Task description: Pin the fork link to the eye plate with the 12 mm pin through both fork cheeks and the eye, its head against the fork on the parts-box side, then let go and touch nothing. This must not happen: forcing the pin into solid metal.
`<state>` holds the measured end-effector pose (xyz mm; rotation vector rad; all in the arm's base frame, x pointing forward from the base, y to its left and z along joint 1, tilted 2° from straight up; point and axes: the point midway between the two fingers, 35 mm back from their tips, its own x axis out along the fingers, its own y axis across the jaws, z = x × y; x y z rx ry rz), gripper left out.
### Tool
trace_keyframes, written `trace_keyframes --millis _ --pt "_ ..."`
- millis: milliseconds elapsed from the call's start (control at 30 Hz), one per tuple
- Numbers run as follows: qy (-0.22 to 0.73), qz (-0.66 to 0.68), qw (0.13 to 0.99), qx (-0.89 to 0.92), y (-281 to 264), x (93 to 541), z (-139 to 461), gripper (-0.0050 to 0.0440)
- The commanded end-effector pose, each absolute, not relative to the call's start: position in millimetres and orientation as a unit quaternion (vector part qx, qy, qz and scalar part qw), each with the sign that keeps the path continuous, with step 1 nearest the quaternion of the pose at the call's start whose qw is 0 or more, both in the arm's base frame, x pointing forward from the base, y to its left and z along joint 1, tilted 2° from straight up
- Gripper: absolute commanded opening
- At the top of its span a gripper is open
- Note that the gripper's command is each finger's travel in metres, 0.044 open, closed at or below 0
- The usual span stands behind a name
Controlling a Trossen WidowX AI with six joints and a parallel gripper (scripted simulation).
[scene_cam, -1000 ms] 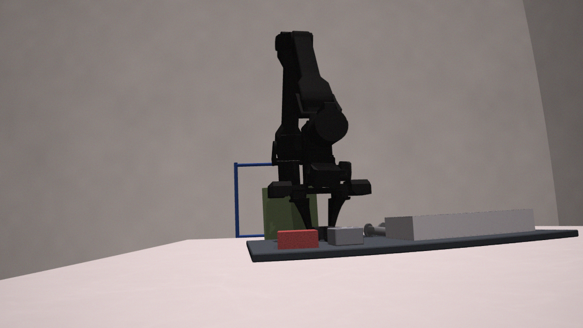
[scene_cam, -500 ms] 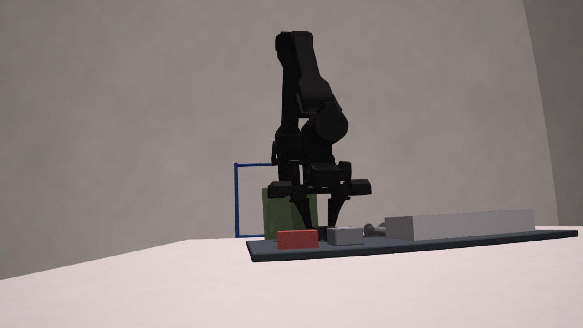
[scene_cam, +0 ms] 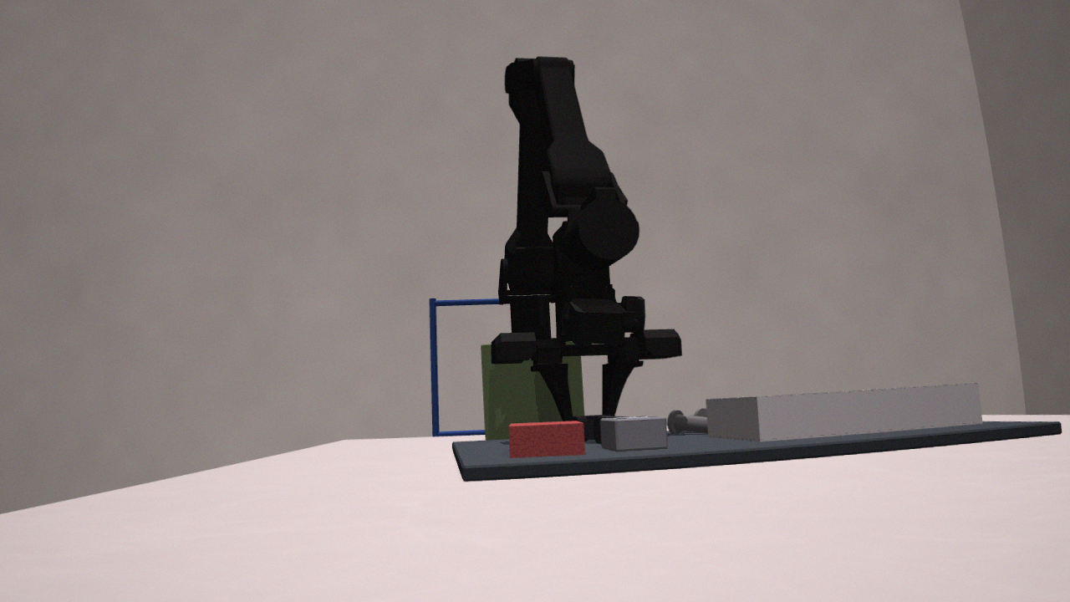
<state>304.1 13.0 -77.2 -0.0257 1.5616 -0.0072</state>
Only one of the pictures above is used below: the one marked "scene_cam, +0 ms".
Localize dark grey flat bar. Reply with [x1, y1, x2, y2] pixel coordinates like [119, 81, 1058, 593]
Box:
[594, 416, 631, 444]

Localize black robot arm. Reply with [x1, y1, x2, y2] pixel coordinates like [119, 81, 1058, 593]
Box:
[498, 57, 645, 346]

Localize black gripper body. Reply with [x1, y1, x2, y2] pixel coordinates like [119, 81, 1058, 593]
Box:
[491, 274, 682, 365]

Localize red rectangular block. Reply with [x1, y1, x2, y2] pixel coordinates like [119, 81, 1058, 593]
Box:
[509, 421, 585, 458]

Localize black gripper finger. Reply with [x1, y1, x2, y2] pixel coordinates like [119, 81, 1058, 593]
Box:
[602, 361, 644, 416]
[531, 362, 574, 421]

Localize dark grey clevis fork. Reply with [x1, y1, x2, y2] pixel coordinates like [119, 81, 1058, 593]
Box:
[574, 416, 596, 441]

